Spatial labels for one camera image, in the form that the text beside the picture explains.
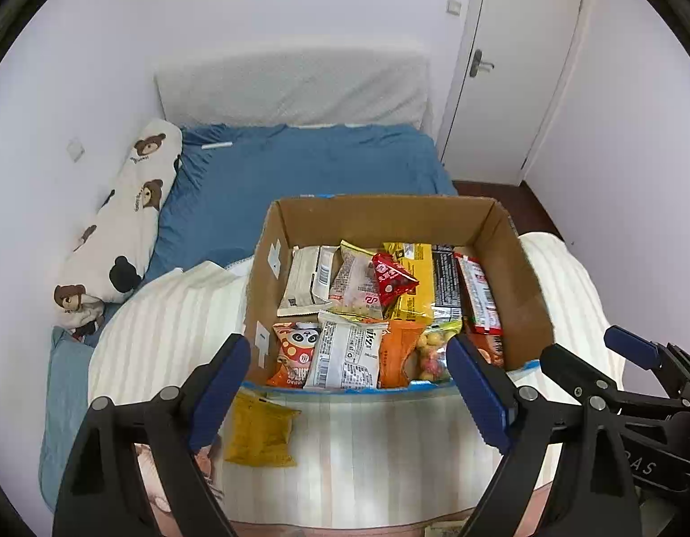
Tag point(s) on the striped cream blanket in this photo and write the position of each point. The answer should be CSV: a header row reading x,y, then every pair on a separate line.
x,y
360,460

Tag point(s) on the blue bed sheet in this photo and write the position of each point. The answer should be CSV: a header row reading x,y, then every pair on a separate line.
x,y
228,177

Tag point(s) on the yellow black noodle packet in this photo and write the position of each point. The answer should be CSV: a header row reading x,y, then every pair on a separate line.
x,y
436,298

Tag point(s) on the brown pastry snack packet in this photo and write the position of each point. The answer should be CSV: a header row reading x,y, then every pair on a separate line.
x,y
489,346

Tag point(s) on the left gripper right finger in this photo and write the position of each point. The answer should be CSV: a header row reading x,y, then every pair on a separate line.
x,y
593,493

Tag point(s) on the white door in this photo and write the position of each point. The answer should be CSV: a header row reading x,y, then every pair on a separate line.
x,y
512,64

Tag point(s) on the white grey snack packet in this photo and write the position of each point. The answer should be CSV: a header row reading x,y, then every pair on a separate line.
x,y
346,355

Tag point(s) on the pink pastry packet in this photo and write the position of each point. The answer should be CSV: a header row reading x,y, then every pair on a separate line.
x,y
354,290

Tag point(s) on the white padded headboard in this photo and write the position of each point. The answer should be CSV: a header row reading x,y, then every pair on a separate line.
x,y
300,87

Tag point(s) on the red triangle snack packet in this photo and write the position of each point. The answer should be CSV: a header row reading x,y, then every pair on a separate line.
x,y
393,279

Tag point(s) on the colourful candy bag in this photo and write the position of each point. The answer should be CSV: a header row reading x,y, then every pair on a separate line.
x,y
432,351

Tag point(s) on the blue green milk carton box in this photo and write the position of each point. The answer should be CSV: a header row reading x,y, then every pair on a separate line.
x,y
478,227

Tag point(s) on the bear print long pillow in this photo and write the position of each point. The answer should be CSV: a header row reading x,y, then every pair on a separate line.
x,y
113,253

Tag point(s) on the small gold snack packet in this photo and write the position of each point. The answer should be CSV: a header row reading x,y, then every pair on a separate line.
x,y
260,433

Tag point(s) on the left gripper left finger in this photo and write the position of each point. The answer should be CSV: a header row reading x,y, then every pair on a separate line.
x,y
102,492

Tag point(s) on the panda orange snack bag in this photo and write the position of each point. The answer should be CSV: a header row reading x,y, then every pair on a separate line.
x,y
297,342

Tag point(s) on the white biscuit packet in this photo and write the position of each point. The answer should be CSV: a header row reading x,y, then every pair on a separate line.
x,y
309,280

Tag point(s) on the red white spicy strip packet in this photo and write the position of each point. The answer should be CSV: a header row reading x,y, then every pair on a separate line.
x,y
484,316

